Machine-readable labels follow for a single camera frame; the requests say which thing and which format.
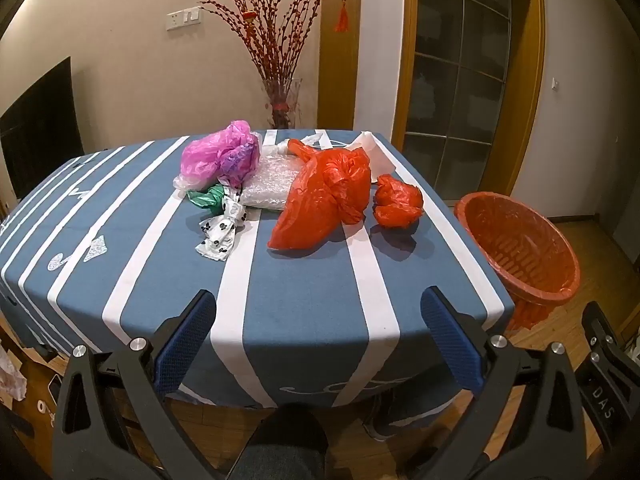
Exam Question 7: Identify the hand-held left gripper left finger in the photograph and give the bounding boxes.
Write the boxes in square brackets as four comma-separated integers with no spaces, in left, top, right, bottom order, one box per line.
[52,289,218,480]

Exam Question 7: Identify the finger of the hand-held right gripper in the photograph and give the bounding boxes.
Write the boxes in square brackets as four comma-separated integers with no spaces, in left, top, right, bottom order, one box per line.
[581,301,632,377]

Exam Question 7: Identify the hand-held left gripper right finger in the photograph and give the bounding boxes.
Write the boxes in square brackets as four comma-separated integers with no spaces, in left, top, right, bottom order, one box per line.
[420,285,588,480]

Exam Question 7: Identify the red basket with red liner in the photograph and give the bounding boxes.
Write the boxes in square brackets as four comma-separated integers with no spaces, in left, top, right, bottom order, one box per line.
[452,191,582,332]

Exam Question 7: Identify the white paw print bag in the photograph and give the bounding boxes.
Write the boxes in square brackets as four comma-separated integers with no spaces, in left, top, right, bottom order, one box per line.
[195,195,249,262]

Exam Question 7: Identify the small red plastic bag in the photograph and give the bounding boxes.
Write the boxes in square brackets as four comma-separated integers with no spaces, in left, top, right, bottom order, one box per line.
[372,173,425,227]

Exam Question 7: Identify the dark green plastic bag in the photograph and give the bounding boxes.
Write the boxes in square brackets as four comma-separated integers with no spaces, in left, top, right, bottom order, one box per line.
[187,184,227,212]

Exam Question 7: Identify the bubble wrap sheet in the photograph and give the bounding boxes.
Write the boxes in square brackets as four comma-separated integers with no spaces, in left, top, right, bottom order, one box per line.
[240,156,302,212]

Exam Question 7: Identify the white plastic bag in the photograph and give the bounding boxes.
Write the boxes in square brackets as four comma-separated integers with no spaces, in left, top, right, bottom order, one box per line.
[0,344,29,402]
[349,132,402,177]

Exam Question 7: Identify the large red plastic bag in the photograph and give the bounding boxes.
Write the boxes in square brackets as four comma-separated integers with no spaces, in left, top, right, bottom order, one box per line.
[267,138,374,252]

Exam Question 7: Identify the purple plastic bag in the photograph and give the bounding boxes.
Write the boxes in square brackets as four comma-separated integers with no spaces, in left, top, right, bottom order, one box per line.
[216,141,262,187]

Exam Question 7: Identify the pink plastic bag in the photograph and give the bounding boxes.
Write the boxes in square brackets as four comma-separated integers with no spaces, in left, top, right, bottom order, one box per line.
[174,120,263,192]

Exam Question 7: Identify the grey shoe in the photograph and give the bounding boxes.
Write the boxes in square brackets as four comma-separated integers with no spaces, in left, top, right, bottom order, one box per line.
[362,390,402,442]

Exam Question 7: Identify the blue white striped tablecloth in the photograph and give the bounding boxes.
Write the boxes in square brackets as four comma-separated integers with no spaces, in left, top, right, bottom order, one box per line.
[0,127,516,428]

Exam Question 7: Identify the person's leg in dark trousers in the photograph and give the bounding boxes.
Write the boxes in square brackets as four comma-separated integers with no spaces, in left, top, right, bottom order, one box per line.
[226,402,329,480]

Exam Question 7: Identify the glass vase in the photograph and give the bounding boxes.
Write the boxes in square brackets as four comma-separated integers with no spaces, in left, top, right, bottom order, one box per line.
[262,77,304,130]

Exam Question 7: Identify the black television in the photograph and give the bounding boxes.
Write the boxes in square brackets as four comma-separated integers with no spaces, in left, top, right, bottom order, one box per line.
[0,56,85,201]

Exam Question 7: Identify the red berry branches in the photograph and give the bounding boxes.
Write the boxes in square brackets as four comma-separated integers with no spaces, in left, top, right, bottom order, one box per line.
[199,0,333,83]

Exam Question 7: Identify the glass door with wooden frame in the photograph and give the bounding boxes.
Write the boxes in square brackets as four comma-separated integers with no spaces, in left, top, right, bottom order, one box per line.
[390,0,547,202]

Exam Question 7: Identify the white wall socket panel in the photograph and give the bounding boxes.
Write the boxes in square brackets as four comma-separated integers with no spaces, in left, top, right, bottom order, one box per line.
[166,7,202,29]

